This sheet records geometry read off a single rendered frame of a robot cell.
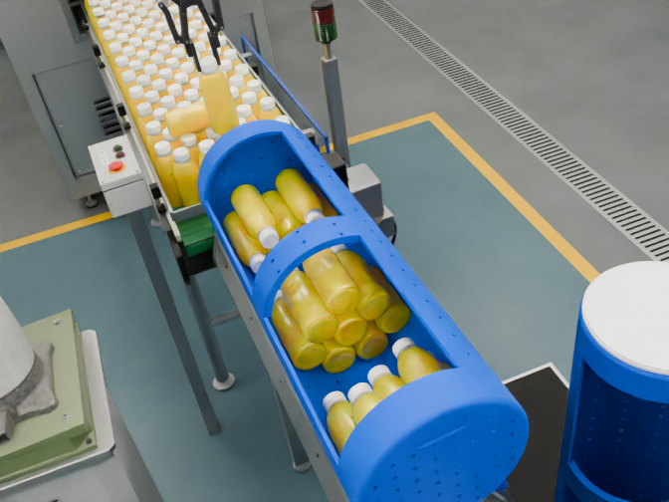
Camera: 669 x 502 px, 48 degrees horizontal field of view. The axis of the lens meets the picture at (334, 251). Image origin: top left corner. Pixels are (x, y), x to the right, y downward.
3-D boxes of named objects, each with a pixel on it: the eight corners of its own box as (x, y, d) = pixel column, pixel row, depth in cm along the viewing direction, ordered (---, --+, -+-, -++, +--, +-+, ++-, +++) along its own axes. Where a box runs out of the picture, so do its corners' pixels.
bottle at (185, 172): (184, 217, 195) (167, 165, 184) (185, 202, 200) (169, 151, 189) (209, 213, 195) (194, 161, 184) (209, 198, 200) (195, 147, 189)
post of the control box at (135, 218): (209, 435, 252) (118, 197, 188) (206, 426, 255) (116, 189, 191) (221, 430, 253) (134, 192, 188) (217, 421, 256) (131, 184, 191)
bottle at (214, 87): (245, 124, 177) (229, 63, 166) (227, 138, 173) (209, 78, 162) (225, 117, 180) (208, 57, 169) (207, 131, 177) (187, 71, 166)
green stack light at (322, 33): (320, 45, 204) (317, 27, 201) (311, 36, 208) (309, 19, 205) (340, 38, 205) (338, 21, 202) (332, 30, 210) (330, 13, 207)
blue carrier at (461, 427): (370, 563, 114) (341, 459, 95) (215, 244, 178) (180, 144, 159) (531, 482, 119) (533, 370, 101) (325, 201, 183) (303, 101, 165)
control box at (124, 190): (112, 218, 181) (99, 184, 174) (100, 178, 196) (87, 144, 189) (152, 205, 183) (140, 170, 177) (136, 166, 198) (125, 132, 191)
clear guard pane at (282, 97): (343, 266, 240) (325, 137, 208) (266, 152, 297) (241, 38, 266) (345, 266, 240) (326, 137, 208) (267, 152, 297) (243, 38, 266)
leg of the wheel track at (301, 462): (297, 475, 236) (260, 341, 196) (290, 461, 240) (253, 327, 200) (314, 467, 237) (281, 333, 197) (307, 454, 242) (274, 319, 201)
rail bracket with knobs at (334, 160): (319, 207, 191) (314, 174, 185) (309, 192, 197) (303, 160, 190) (354, 194, 194) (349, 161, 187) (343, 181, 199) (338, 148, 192)
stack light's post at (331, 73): (362, 332, 280) (325, 62, 209) (357, 325, 283) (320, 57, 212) (371, 328, 280) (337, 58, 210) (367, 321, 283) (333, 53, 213)
